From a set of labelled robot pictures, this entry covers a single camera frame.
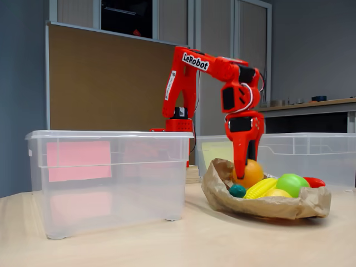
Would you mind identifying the yellow paper note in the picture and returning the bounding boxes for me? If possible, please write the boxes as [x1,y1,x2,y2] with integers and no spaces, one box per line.
[201,141,236,168]

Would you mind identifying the crumpled brown paper bag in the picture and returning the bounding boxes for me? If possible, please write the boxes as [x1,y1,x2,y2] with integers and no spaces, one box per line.
[201,158,332,220]

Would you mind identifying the yellow toy corn cob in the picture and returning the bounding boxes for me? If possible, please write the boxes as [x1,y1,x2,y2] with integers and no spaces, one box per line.
[243,177,279,200]

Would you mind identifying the red toy pepper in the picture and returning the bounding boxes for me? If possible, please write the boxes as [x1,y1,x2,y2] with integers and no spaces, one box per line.
[303,176,326,189]

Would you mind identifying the pink paper note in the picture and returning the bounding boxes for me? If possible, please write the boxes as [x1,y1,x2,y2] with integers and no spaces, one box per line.
[46,141,112,183]

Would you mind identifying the wooden base block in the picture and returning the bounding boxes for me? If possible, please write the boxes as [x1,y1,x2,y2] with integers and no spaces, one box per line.
[185,164,201,185]

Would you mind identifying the dark green toy cucumber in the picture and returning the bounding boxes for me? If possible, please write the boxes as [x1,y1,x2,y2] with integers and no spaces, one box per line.
[229,183,247,198]

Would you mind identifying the grey tall cabinet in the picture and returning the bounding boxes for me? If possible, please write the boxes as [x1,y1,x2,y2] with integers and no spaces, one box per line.
[49,0,273,136]

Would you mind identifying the grey leaning rods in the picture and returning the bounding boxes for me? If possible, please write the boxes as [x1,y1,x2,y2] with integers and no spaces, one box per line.
[262,69,268,102]

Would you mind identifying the green toy apple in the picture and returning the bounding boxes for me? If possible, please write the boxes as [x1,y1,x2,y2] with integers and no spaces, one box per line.
[275,173,311,199]

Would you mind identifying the clear plastic bin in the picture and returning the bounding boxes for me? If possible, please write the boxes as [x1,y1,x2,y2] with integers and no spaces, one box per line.
[24,130,195,240]
[196,132,356,193]

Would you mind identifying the brown cork board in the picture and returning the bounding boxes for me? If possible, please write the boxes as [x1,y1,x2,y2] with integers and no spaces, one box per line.
[45,21,192,132]

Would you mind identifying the toy orange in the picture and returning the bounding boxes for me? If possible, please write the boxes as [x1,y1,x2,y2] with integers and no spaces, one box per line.
[232,159,264,189]

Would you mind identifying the yellow toy lemon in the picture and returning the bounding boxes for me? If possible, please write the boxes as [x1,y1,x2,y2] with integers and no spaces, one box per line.
[264,188,293,199]

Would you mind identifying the grey sideboard with wooden top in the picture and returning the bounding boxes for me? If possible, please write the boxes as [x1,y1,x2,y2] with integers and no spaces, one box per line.
[258,97,356,135]

